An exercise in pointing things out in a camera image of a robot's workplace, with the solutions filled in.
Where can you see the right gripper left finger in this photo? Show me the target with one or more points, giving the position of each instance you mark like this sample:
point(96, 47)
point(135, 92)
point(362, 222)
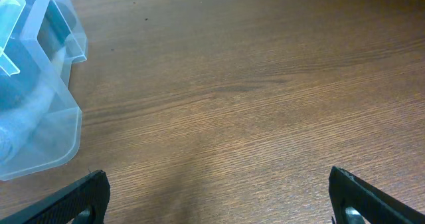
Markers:
point(84, 201)

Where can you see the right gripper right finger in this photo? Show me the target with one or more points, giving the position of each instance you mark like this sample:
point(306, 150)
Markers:
point(356, 201)

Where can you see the teal cloth with tape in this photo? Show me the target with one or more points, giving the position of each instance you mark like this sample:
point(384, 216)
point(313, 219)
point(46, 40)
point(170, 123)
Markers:
point(40, 41)

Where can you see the clear plastic storage bin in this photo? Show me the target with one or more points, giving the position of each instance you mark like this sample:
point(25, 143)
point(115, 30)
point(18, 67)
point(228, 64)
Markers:
point(40, 120)

